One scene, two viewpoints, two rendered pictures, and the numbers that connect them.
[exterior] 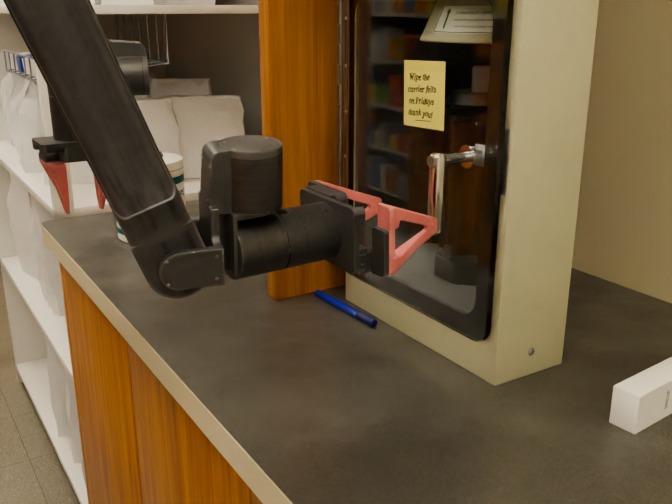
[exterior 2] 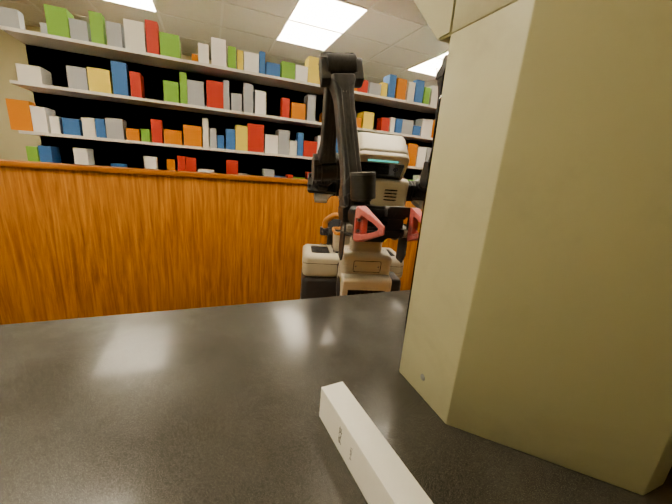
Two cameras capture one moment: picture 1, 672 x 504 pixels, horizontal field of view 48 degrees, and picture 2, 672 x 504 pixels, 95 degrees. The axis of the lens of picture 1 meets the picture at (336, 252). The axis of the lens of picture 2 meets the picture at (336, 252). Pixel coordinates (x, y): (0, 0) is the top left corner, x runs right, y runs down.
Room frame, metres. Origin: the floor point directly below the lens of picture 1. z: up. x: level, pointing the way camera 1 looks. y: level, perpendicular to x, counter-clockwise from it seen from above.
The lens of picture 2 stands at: (0.72, -0.62, 1.25)
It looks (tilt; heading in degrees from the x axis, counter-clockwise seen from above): 15 degrees down; 99
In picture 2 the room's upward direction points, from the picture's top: 5 degrees clockwise
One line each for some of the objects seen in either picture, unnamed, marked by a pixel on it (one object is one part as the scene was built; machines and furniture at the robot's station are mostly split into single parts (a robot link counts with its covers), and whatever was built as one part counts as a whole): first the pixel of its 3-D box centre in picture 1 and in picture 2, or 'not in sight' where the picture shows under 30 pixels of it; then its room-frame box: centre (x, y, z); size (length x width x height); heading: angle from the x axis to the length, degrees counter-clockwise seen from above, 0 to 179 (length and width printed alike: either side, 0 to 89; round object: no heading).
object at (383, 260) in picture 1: (390, 229); (377, 226); (0.71, -0.05, 1.15); 0.09 x 0.07 x 0.07; 122
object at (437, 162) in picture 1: (448, 190); not in sight; (0.79, -0.12, 1.17); 0.05 x 0.03 x 0.10; 122
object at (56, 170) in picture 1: (73, 177); not in sight; (0.98, 0.35, 1.14); 0.07 x 0.07 x 0.09; 32
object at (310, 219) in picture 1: (309, 233); (376, 220); (0.70, 0.03, 1.15); 0.10 x 0.07 x 0.07; 32
